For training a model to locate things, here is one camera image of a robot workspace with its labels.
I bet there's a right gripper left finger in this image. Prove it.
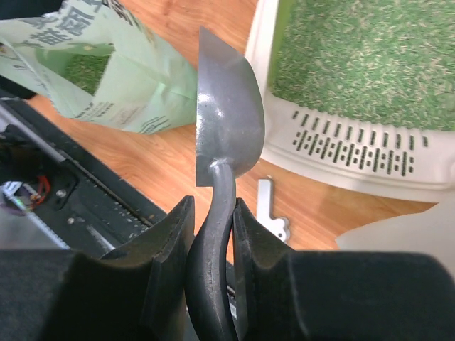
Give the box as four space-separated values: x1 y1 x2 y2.
1 195 195 340

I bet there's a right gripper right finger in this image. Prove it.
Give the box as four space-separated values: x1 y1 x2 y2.
233 199 454 340

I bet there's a white plastic bag clip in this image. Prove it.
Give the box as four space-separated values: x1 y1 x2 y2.
256 178 291 244

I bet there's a metal litter scoop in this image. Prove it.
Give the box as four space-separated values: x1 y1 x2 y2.
185 27 265 340

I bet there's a green cat litter bag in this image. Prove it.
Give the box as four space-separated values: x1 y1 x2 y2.
1 1 197 134

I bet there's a beige green litter box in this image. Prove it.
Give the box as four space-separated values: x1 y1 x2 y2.
245 1 454 202

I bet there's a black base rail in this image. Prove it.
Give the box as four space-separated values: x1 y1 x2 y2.
1 94 165 257

